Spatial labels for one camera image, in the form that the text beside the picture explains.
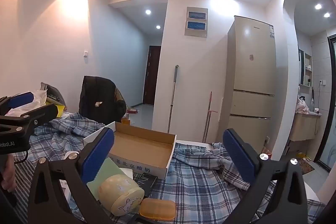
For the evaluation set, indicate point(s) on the white plastic bag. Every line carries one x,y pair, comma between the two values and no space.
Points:
39,98

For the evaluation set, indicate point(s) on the bathroom mirror cabinet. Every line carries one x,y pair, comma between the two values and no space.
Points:
305,67

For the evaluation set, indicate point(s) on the beige vanity cabinet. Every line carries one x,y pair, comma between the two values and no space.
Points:
304,127

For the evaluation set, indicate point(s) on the pink cloth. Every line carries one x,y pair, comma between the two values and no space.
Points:
302,108

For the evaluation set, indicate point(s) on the orange pill box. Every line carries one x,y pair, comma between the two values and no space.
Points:
157,208

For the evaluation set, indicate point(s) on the cream round container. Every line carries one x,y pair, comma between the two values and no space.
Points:
118,192

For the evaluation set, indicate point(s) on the orange cardboard box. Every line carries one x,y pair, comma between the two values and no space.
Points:
126,121

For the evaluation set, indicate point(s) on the brown wooden chair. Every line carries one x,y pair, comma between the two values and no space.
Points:
120,95

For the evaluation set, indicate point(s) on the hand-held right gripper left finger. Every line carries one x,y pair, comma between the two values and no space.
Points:
97,155

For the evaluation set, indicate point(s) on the dark wooden door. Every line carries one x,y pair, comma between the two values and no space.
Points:
152,74

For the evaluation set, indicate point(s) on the wall electrical panel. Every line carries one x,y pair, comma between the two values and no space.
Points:
196,22

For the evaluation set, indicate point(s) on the beige refrigerator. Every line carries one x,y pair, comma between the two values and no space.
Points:
249,69

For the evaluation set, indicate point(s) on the black long box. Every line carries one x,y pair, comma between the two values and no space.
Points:
147,182

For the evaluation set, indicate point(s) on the patterned doormat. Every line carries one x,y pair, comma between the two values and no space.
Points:
307,166

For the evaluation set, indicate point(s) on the person's left hand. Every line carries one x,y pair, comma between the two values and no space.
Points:
8,174

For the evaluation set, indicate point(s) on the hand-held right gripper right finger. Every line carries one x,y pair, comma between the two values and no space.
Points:
236,155

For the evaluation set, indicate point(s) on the green box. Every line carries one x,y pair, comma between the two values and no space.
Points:
110,169

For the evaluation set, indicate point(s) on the red flat packet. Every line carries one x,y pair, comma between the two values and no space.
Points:
131,110

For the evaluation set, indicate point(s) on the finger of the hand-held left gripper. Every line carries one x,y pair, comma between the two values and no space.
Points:
21,99
39,113

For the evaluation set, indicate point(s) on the white wall socket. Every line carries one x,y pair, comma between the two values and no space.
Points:
267,140
322,81

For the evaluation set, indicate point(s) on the black framed glass door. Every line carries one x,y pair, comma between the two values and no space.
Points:
330,108

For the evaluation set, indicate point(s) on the black jacket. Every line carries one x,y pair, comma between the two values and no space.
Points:
97,98

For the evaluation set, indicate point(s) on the blue plaid blanket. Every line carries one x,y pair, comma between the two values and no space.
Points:
199,187

